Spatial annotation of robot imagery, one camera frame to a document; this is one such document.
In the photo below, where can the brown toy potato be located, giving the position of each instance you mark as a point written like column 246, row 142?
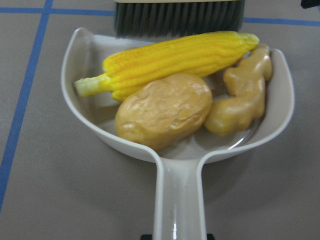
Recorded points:
column 164, row 111

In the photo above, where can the yellow toy corn cob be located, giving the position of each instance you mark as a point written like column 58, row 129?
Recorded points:
column 126, row 72

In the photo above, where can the tan toy ginger root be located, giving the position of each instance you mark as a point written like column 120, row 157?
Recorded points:
column 246, row 86

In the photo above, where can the beige plastic dustpan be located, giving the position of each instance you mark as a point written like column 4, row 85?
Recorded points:
column 179, row 204

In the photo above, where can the beige brush black bristles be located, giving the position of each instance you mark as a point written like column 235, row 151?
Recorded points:
column 176, row 18

